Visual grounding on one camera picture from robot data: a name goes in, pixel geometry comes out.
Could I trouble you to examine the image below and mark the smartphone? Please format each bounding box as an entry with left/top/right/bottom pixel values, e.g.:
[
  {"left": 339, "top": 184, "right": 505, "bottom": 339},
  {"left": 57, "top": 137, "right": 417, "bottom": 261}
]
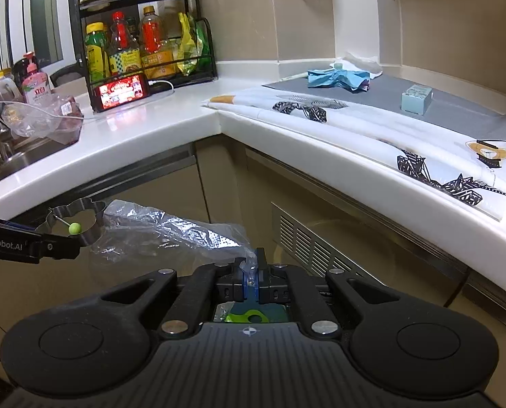
[{"left": 98, "top": 74, "right": 149, "bottom": 109}]

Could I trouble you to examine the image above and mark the black wire rack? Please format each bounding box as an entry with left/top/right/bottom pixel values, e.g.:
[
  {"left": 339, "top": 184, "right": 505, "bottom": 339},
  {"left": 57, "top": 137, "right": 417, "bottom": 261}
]
[{"left": 76, "top": 0, "right": 217, "bottom": 94}]

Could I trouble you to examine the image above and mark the clear plastic bag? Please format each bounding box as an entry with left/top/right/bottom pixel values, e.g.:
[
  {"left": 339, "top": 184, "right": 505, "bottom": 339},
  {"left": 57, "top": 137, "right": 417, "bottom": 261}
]
[{"left": 90, "top": 199, "right": 260, "bottom": 281}]

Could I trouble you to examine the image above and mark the pink pump bottle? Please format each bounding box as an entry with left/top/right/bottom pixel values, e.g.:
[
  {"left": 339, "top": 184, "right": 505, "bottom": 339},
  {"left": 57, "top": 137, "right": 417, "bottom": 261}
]
[{"left": 21, "top": 53, "right": 52, "bottom": 105}]

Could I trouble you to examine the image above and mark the red cap sauce bottle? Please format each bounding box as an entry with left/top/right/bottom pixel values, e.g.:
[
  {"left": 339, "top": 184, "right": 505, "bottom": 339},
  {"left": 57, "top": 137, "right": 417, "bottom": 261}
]
[{"left": 108, "top": 12, "right": 143, "bottom": 78}]

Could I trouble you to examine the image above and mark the clear bag with food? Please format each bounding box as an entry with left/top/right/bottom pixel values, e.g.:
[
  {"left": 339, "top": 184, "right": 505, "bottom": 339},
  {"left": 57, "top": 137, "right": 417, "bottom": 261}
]
[{"left": 1, "top": 93, "right": 85, "bottom": 145}]

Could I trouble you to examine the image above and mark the printed white cloth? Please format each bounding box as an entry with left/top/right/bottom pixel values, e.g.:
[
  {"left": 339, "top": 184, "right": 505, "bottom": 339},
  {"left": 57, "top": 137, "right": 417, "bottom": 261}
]
[{"left": 202, "top": 87, "right": 506, "bottom": 222}]

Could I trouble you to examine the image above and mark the green plastic piece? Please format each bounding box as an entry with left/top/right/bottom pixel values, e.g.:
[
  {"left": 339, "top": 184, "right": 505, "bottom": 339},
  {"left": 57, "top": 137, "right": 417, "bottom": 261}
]
[{"left": 225, "top": 311, "right": 268, "bottom": 324}]

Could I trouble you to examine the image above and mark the steel sink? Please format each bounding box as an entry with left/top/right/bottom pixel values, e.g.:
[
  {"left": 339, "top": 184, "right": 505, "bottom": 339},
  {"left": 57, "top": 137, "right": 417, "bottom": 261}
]
[{"left": 0, "top": 136, "right": 75, "bottom": 192}]

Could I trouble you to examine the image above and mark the grey mat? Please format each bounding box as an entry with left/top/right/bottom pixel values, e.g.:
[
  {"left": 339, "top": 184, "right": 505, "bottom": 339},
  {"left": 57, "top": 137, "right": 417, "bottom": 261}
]
[{"left": 263, "top": 66, "right": 506, "bottom": 145}]

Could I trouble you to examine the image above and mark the metal cabinet vent grille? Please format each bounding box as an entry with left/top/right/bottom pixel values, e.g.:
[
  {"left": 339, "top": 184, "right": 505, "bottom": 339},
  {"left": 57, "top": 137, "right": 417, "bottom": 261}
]
[{"left": 271, "top": 202, "right": 406, "bottom": 294}]

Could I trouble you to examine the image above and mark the metal flower egg ring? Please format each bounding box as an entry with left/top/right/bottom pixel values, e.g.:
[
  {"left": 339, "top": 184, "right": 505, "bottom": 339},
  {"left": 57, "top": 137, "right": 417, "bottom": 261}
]
[{"left": 46, "top": 200, "right": 107, "bottom": 247}]

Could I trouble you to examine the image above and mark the small pale blue box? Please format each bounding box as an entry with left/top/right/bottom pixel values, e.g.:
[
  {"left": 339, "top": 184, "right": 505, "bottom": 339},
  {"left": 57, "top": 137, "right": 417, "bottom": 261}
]
[{"left": 401, "top": 85, "right": 433, "bottom": 115}]

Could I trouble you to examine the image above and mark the red label oil bottle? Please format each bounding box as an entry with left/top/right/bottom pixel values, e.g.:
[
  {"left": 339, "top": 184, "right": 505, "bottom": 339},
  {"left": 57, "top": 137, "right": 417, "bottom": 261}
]
[{"left": 139, "top": 6, "right": 177, "bottom": 79}]

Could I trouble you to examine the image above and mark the beige rimmed trash can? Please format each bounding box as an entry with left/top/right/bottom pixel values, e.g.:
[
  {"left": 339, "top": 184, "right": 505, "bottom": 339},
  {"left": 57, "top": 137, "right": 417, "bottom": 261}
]
[{"left": 212, "top": 302, "right": 291, "bottom": 324}]

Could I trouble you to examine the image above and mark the green label bottle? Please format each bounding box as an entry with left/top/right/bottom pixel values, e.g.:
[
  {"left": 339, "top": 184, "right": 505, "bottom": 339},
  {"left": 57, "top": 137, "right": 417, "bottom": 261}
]
[{"left": 85, "top": 23, "right": 111, "bottom": 81}]

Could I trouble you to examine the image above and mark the white tissue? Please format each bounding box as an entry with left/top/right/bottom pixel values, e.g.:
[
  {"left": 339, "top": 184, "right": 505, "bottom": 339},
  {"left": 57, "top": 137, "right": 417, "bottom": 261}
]
[{"left": 331, "top": 51, "right": 383, "bottom": 79}]

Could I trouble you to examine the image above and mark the yellow green snack packet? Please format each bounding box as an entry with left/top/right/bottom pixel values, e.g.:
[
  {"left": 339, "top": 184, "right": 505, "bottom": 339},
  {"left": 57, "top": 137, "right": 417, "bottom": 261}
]
[{"left": 177, "top": 13, "right": 198, "bottom": 75}]

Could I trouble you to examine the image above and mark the yellow cap oil jug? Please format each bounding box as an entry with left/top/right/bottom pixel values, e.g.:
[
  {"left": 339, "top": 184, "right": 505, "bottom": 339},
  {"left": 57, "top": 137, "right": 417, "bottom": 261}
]
[{"left": 0, "top": 70, "right": 18, "bottom": 107}]

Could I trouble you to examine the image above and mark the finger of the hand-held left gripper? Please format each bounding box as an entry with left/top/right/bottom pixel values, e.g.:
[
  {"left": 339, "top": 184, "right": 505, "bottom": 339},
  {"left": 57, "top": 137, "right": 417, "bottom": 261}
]
[
  {"left": 35, "top": 232, "right": 90, "bottom": 260},
  {"left": 0, "top": 214, "right": 50, "bottom": 234}
]

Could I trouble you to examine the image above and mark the crumpled blue glove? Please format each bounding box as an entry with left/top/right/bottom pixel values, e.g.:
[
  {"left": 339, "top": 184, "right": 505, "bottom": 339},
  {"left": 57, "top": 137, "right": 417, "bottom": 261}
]
[{"left": 307, "top": 68, "right": 370, "bottom": 93}]

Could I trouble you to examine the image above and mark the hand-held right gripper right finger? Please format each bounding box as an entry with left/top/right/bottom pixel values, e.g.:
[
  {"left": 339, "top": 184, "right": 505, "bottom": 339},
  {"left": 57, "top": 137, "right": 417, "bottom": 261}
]
[{"left": 255, "top": 246, "right": 406, "bottom": 336}]

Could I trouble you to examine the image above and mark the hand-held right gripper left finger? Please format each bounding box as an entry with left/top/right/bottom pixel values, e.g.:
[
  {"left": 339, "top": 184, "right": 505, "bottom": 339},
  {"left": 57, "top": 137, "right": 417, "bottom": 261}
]
[{"left": 100, "top": 257, "right": 258, "bottom": 336}]

